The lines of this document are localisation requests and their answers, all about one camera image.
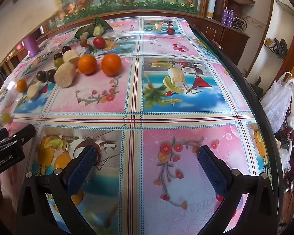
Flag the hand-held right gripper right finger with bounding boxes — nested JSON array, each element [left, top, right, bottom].
[[197, 145, 276, 235]]

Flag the white plastic bag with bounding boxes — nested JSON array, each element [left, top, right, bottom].
[[261, 71, 294, 133]]

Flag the red tomato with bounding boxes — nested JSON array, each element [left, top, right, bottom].
[[93, 37, 106, 49]]

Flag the printed fruit tablecloth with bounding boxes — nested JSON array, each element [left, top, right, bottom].
[[0, 17, 272, 235]]

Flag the green bok choy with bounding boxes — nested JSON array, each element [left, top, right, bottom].
[[75, 17, 113, 39]]

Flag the round pale yam chunk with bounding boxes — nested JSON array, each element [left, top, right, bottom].
[[54, 62, 75, 89]]

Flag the orange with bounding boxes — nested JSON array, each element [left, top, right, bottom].
[[101, 53, 122, 76], [16, 79, 27, 93], [78, 54, 98, 75]]

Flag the low wooden cabinet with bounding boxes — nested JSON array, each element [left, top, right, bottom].
[[206, 17, 250, 64]]

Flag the wall shelf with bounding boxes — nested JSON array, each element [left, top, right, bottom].
[[263, 37, 288, 61]]

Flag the purple thermos bottle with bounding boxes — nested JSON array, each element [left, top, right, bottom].
[[23, 35, 40, 57]]

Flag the brown wicker basket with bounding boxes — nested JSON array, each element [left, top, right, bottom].
[[227, 0, 256, 20]]

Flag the square pale yam chunk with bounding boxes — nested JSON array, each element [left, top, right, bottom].
[[62, 50, 79, 63]]

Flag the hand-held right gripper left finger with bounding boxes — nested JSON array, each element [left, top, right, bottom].
[[16, 144, 101, 235]]

